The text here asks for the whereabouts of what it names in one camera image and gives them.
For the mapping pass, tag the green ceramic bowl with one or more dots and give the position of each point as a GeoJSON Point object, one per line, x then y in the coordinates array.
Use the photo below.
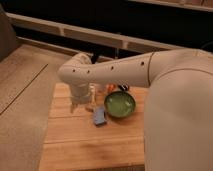
{"type": "Point", "coordinates": [119, 104]}

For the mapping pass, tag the blue sponge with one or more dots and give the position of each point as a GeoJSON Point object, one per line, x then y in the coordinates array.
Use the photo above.
{"type": "Point", "coordinates": [99, 116]}

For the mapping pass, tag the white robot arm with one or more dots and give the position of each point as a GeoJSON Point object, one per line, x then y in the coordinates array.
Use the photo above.
{"type": "Point", "coordinates": [178, 111]}

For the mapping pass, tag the orange object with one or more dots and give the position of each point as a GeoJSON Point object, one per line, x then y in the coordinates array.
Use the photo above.
{"type": "Point", "coordinates": [110, 88]}

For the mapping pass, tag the black table leg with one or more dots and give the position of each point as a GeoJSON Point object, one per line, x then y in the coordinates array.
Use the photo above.
{"type": "Point", "coordinates": [94, 58]}

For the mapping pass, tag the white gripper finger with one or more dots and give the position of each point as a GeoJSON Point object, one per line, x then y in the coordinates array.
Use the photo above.
{"type": "Point", "coordinates": [73, 106]}

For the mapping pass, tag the wooden table board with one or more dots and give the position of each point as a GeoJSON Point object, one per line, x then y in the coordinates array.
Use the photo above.
{"type": "Point", "coordinates": [74, 143]}

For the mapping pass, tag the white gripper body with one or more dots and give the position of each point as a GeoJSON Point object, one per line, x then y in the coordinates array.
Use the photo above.
{"type": "Point", "coordinates": [80, 94]}

